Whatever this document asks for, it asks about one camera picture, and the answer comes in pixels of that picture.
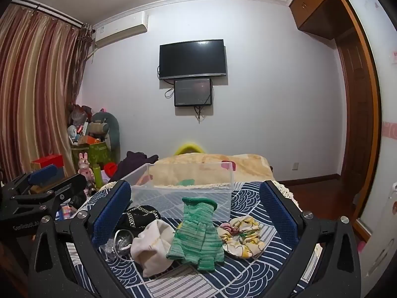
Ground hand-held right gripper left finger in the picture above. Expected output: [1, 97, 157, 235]
[29, 180, 134, 298]

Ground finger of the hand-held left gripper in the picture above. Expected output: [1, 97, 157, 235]
[9, 164, 64, 196]
[40, 174, 88, 215]

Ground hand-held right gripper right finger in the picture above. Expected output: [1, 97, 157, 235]
[259, 180, 362, 298]

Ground black cloth with chain print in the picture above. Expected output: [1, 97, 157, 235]
[116, 205, 162, 234]

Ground floral fabric scrunchie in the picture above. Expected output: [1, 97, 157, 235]
[216, 215, 265, 259]

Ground clear plastic storage box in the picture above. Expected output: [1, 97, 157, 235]
[122, 161, 235, 223]

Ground white sock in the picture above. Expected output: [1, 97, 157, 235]
[130, 219, 176, 278]

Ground green knitted glove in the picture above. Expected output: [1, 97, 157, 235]
[166, 197, 225, 271]

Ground red box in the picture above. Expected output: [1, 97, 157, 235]
[31, 154, 64, 172]

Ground pink bunny toy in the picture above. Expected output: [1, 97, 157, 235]
[77, 152, 94, 178]

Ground white crochet cloth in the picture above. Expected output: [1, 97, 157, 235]
[274, 181, 302, 209]

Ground green bottle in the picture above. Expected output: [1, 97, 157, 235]
[93, 163, 104, 188]

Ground clear plastic bag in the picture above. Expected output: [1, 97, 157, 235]
[104, 228, 137, 260]

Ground green paper bag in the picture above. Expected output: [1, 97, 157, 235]
[71, 142, 110, 170]

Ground red cloth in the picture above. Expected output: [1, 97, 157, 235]
[103, 162, 119, 178]

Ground dark purple cloth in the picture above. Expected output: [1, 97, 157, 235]
[116, 151, 160, 183]

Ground pile of toys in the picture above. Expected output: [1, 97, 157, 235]
[66, 104, 94, 145]

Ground beige fleece blanket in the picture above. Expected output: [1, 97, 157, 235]
[152, 153, 274, 187]

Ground grey-green plush dinosaur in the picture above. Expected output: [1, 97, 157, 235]
[91, 110, 122, 162]

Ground striped brown curtain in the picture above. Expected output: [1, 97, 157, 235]
[0, 4, 91, 183]

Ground yellow plastic chair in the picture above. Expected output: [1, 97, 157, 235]
[174, 142, 205, 156]

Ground blue wave-pattern blanket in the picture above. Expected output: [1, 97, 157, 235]
[65, 181, 323, 298]

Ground brown wooden door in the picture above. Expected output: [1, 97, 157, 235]
[336, 34, 375, 184]

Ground white sliding wardrobe door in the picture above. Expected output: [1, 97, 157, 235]
[338, 0, 397, 281]

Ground white air conditioner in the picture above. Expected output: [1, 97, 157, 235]
[92, 10, 149, 49]

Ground wooden overhead cabinet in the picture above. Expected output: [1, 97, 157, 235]
[288, 0, 345, 40]

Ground black monitor cables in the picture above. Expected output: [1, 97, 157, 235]
[194, 104, 209, 122]

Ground small black wall monitor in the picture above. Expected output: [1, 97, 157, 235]
[174, 78, 213, 108]

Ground wall-mounted black television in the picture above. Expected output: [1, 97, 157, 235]
[159, 39, 228, 81]

